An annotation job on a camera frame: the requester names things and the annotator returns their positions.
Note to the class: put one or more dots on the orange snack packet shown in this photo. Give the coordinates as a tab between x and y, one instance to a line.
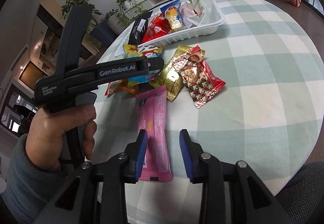
121	85

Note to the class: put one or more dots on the gold foil snack packet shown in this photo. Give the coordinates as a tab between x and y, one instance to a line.
169	76

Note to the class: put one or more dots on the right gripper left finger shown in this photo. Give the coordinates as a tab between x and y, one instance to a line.
95	193

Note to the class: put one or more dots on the trailing pothos plant on console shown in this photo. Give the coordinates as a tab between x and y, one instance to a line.
129	11

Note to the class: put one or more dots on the person's left forearm grey sleeve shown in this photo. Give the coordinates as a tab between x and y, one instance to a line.
28	189

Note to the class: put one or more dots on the pink wafer snack bar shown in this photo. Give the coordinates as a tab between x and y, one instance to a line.
151	116

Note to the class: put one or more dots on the pale pink snack packet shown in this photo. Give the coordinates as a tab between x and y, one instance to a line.
186	11

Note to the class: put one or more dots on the plant in white ribbed pot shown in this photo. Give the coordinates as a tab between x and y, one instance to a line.
114	22

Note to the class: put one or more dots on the white paper snack bag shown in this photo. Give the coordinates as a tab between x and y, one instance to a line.
202	15

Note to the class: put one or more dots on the green checkered tablecloth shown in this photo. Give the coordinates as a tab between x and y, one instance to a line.
269	113

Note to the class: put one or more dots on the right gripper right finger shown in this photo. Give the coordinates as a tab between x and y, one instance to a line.
231	193

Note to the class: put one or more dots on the red white heart candy bag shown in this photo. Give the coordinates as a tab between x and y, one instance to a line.
197	76

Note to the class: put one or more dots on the tall plant blue pot left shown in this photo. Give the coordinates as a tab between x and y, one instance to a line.
85	13

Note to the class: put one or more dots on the person's left hand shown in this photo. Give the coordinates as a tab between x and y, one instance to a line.
44	142

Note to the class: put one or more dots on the blue yellow cake package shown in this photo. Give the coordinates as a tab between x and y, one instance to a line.
171	12

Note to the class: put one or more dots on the white plastic tray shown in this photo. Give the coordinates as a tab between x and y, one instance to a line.
216	19

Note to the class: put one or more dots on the red Mylikes snack bag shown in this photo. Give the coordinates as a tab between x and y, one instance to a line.
158	27

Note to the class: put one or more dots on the long black snack package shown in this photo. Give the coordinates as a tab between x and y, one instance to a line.
139	28

